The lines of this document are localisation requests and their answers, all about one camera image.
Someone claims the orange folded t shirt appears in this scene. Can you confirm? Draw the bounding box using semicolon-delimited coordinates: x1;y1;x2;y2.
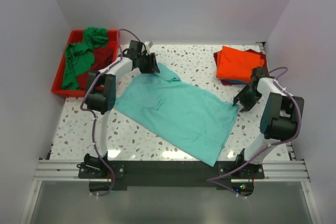
215;45;265;83

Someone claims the teal t shirt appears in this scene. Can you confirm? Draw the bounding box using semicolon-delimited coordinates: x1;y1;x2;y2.
115;63;238;166

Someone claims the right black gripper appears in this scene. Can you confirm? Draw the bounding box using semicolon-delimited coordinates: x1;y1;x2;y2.
233;85;261;112

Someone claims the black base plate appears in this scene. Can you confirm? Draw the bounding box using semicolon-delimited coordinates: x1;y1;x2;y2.
77;158;265;196

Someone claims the aluminium rail frame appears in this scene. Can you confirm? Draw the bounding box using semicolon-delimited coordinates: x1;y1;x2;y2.
19;41;322;224

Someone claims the green t shirt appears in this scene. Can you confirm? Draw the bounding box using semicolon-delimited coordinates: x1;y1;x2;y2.
61;27;109;90

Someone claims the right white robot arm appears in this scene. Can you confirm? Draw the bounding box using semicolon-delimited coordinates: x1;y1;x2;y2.
233;67;305;178

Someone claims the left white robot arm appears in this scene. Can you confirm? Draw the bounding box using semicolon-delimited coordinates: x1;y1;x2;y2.
80;40;160;160

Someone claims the dark red t shirt in bin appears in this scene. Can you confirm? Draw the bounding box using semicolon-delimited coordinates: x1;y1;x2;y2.
77;44;115;90

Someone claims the red plastic bin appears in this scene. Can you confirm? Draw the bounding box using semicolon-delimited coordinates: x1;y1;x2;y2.
51;30;120;98

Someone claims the blue folded t shirt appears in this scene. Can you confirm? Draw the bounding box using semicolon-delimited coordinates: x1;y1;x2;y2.
225;79;242;83

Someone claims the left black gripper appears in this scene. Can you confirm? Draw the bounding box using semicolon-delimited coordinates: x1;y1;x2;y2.
137;52;160;74

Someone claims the dark red folded t shirt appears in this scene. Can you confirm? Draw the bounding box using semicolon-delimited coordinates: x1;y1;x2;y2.
213;48;268;86

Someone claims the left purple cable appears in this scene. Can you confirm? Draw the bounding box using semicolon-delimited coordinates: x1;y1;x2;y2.
79;28;141;197

